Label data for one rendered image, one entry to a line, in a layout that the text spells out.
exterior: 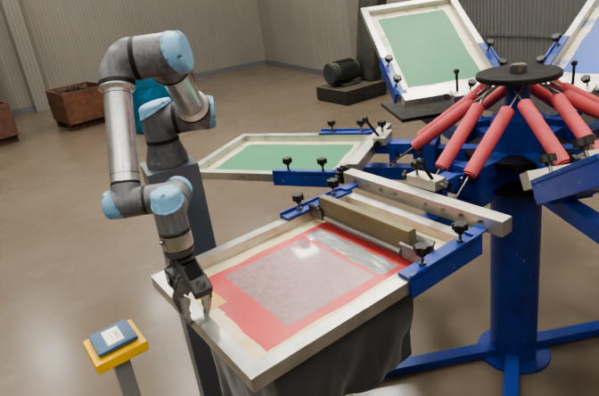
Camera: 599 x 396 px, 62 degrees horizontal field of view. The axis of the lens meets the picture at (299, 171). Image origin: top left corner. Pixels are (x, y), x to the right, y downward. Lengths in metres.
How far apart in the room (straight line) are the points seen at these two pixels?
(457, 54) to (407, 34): 0.32
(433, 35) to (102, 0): 9.57
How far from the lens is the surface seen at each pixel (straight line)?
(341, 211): 1.64
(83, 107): 8.95
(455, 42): 3.06
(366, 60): 7.83
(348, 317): 1.24
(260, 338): 1.28
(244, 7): 12.61
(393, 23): 3.15
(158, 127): 1.80
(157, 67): 1.40
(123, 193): 1.33
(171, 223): 1.21
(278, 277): 1.49
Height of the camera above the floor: 1.74
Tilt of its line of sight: 20 degrees down
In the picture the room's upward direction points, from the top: 8 degrees counter-clockwise
